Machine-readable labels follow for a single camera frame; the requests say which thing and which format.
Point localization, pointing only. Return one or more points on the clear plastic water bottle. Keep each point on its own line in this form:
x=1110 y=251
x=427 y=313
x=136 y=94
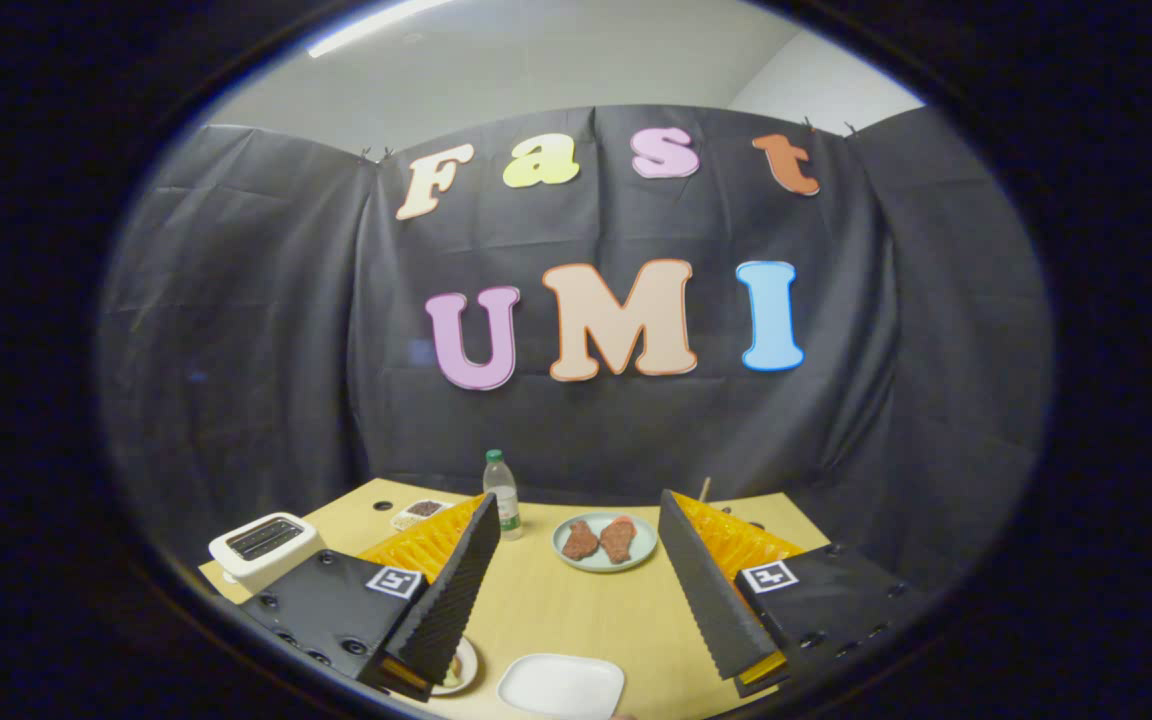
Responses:
x=504 y=500

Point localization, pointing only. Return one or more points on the round beige plate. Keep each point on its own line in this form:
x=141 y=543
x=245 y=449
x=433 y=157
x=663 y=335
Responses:
x=469 y=660

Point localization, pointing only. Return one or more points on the white rectangular plate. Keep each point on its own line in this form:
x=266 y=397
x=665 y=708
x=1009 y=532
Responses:
x=561 y=685

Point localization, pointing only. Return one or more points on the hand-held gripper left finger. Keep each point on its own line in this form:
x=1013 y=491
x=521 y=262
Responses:
x=451 y=600

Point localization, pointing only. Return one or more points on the light blue plate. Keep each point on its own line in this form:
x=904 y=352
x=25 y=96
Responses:
x=604 y=564

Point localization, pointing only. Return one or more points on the brown meat piece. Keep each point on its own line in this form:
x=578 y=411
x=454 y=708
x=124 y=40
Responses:
x=618 y=540
x=581 y=540

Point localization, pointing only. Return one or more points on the white divided grain dish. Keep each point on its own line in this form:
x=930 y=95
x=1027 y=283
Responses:
x=416 y=512

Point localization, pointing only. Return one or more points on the white toaster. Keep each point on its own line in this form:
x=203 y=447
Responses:
x=236 y=560

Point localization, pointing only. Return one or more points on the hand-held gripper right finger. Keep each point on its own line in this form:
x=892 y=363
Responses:
x=711 y=600

